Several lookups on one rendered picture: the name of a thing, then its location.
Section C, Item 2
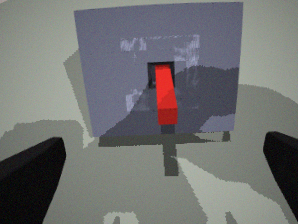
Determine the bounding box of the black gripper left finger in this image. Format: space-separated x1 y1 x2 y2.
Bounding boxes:
0 137 66 224

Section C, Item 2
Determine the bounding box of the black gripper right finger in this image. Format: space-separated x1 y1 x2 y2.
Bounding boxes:
263 131 298 222

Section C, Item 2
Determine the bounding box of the grey sloped panel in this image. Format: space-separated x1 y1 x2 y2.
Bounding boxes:
74 2 243 137

